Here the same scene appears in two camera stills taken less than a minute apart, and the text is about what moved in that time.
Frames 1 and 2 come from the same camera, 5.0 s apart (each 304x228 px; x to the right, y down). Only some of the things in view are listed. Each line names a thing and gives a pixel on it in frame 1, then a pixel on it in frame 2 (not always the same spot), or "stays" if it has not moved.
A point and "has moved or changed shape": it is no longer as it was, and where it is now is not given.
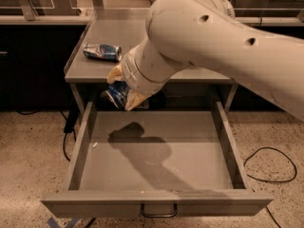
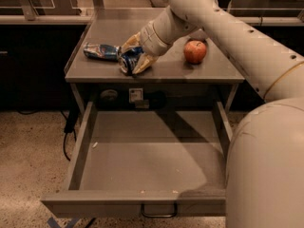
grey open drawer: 157,162 stays
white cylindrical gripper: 132,72 to 151,42
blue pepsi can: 116,94 has moved or changed shape
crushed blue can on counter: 109,52 stays
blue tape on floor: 70,223 stays
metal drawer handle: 175,212 stays
